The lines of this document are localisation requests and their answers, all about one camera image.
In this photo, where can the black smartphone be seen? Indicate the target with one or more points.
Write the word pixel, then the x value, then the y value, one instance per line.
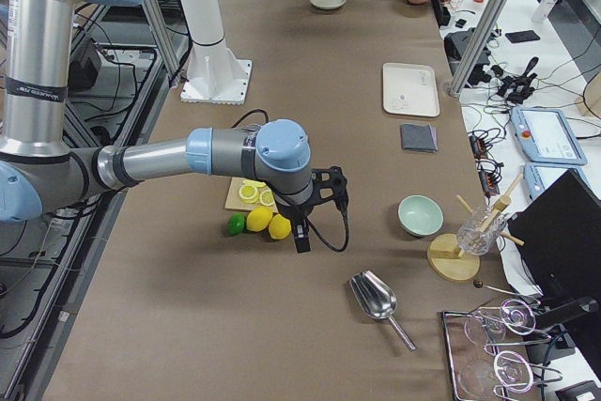
pixel 522 36

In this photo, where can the lemon slice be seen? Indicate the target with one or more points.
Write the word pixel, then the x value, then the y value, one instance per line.
pixel 248 194
pixel 266 198

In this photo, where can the wooden mug tree stand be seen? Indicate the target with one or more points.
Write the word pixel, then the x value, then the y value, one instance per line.
pixel 449 261

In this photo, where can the aluminium frame post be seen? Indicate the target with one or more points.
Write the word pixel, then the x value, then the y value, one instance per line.
pixel 479 37

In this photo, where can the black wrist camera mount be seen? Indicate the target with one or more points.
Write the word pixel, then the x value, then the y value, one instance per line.
pixel 330 185

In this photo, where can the cream rectangular tray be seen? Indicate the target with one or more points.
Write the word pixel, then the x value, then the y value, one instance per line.
pixel 410 90

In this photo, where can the grey folded cloth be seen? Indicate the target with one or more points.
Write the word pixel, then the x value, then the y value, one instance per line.
pixel 419 138

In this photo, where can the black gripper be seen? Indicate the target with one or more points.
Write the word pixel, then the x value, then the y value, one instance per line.
pixel 292 211

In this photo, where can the yellow lemon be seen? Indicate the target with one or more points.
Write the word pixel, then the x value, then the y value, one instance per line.
pixel 279 227
pixel 259 219

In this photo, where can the metal scoop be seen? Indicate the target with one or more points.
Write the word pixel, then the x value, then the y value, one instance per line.
pixel 378 301

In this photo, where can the clear glass on stand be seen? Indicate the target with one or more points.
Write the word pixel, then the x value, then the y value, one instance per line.
pixel 480 231

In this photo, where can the mint green bowl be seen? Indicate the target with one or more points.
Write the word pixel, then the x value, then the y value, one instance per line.
pixel 420 216

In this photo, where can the black glass tray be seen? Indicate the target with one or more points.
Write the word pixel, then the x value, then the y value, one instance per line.
pixel 485 372

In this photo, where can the green lime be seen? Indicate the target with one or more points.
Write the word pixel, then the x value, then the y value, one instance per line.
pixel 236 224

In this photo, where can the black computer monitor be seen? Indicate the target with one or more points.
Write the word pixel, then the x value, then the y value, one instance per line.
pixel 561 234

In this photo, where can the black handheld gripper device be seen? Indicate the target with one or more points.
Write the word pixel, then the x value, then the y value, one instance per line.
pixel 516 88

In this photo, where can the wooden cutting board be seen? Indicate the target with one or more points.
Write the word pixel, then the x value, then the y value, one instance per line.
pixel 233 202

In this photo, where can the teach pendant tablet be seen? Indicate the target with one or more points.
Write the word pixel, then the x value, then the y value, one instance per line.
pixel 539 176
pixel 545 136

